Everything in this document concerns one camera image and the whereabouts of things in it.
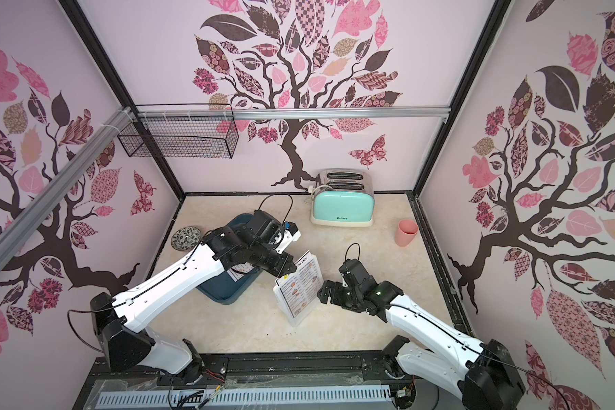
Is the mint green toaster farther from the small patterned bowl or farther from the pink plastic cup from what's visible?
the small patterned bowl

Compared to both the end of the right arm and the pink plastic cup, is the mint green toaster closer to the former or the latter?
the pink plastic cup

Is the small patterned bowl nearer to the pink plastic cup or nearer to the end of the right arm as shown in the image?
the end of the right arm

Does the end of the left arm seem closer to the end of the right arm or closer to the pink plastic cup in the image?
the end of the right arm

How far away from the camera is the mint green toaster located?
1000 mm

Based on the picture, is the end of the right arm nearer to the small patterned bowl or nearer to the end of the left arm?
the end of the left arm

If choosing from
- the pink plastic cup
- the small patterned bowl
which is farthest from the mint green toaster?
the small patterned bowl

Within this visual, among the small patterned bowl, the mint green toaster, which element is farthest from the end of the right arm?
the small patterned bowl

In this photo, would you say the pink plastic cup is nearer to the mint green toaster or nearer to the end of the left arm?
the mint green toaster
